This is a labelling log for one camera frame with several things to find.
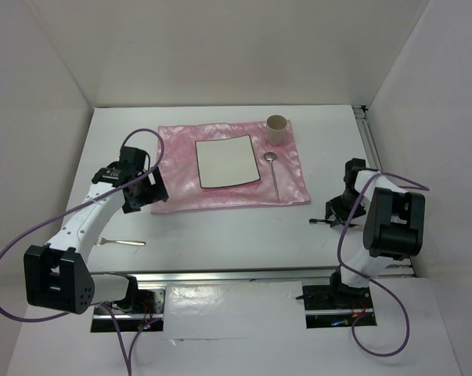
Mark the beige cup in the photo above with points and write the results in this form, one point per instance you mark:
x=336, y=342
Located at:
x=276, y=129

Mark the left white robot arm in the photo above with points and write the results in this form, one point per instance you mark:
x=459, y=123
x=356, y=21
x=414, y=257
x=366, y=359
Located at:
x=56, y=274

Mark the pink satin cloth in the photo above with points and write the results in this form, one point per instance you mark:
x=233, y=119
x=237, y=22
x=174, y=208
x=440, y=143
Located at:
x=178, y=168

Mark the silver knife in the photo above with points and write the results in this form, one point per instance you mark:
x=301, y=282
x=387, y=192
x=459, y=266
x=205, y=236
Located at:
x=319, y=221

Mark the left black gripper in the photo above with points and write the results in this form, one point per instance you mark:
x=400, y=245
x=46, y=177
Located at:
x=155, y=192

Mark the silver spoon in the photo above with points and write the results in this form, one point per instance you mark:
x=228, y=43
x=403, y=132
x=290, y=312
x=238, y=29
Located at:
x=270, y=157

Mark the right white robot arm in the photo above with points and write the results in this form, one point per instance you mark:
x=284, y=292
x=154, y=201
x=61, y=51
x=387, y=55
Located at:
x=392, y=229

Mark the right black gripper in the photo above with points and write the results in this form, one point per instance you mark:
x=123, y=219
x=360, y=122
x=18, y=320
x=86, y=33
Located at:
x=332, y=208

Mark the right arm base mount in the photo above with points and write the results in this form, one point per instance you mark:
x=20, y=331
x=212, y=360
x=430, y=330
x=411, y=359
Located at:
x=325, y=308

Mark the square white plate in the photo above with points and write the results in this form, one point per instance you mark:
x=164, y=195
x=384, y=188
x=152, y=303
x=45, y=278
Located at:
x=224, y=163

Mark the silver fork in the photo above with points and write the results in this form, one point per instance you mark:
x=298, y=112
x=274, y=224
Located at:
x=134, y=243

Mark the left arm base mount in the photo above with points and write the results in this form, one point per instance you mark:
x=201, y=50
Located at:
x=146, y=313

